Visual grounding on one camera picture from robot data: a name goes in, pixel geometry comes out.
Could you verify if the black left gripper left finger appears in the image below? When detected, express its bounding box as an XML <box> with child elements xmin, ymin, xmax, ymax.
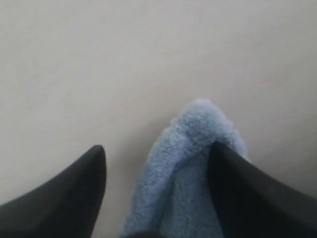
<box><xmin>0</xmin><ymin>145</ymin><xmax>106</xmax><ymax>238</ymax></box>

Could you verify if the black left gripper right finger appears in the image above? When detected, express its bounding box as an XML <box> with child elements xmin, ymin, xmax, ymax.
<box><xmin>209</xmin><ymin>142</ymin><xmax>317</xmax><ymax>238</ymax></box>

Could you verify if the light blue fluffy towel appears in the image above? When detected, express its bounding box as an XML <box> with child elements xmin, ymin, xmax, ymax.
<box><xmin>121</xmin><ymin>99</ymin><xmax>247</xmax><ymax>238</ymax></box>

